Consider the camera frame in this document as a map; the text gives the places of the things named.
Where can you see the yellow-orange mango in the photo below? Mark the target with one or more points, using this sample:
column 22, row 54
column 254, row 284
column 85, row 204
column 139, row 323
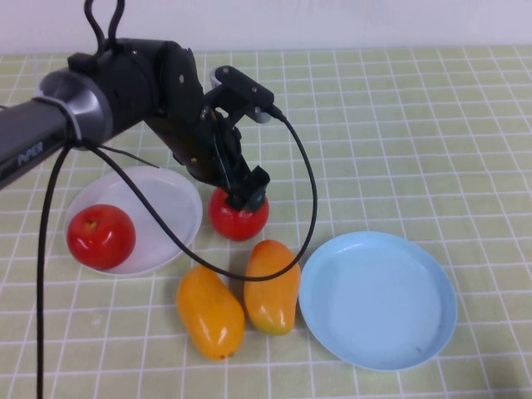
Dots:
column 208, row 311

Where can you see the red apple with short stem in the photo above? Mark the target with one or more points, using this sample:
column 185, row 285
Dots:
column 99, row 241

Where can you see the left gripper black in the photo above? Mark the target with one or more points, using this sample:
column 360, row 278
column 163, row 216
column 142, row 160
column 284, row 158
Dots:
column 199, row 145

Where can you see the black zip tie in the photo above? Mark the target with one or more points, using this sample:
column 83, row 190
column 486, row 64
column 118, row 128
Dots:
column 133, row 158

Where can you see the red apple with long stem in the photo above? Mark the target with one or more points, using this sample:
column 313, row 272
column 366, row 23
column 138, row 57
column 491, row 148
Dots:
column 237, row 226

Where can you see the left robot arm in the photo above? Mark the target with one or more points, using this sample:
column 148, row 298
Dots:
column 124, row 83

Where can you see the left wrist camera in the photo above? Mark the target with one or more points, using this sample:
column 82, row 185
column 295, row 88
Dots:
column 245, row 89

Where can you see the orange mango with reddish end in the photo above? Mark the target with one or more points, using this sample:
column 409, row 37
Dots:
column 270, row 303

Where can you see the green checkered tablecloth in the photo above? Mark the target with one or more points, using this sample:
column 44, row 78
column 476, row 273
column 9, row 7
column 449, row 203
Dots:
column 415, row 145

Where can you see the white round plate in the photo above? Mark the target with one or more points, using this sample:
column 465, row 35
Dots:
column 166, row 208

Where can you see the light blue round plate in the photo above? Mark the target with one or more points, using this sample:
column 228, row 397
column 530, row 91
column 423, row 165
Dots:
column 374, row 299

